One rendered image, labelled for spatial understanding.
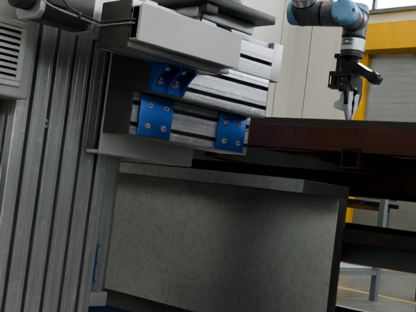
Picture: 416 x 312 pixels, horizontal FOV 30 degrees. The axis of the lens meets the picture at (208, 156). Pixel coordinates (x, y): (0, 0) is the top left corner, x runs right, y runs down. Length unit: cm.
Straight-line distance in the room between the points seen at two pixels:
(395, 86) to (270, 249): 1008
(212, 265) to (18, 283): 63
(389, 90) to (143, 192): 990
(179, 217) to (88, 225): 50
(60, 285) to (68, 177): 23
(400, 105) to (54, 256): 1040
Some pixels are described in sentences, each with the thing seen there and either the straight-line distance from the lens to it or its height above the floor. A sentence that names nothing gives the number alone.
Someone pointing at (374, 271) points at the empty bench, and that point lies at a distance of 576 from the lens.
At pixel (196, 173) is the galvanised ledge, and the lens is 195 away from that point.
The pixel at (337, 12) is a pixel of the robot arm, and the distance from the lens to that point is 235.
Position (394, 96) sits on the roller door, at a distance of 1197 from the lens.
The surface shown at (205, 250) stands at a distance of 212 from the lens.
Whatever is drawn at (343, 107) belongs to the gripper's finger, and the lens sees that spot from 241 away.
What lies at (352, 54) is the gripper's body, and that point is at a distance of 243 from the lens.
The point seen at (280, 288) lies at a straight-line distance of 197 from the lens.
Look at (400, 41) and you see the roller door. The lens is 1170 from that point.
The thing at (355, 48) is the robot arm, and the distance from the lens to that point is 244.
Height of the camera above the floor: 62
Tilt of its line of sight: 3 degrees up
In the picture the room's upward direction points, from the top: 7 degrees clockwise
